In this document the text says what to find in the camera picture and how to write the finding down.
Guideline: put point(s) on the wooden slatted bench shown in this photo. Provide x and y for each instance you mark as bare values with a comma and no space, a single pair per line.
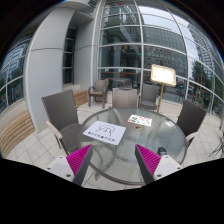
16,131
80,97

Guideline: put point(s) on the colourful printed card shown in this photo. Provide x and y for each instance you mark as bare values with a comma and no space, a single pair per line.
140,120

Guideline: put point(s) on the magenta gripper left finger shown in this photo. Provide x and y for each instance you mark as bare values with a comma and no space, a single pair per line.
72,167

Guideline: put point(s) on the grey wicker chair far right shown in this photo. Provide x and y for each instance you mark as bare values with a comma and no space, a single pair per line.
148,97

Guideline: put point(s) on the menu board on wooden stand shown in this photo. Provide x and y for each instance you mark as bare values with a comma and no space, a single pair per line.
163,75

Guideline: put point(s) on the grey wicker chair far left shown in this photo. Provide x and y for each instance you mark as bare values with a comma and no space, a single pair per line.
98,90

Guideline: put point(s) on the white logo mouse pad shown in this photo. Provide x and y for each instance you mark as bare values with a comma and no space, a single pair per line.
105,132

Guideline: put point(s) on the wooden slatted bench far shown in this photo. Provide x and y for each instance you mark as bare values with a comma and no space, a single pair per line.
80,97

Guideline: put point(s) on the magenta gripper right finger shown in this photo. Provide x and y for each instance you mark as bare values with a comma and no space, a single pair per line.
153,166

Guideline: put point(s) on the small round dark coaster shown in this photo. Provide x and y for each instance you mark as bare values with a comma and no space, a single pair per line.
137,127

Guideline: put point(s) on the grey wicker chair behind table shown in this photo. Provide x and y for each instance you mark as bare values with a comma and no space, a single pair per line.
123,98

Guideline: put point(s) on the round glass patio table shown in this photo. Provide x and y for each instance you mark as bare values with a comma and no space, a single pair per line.
118,162

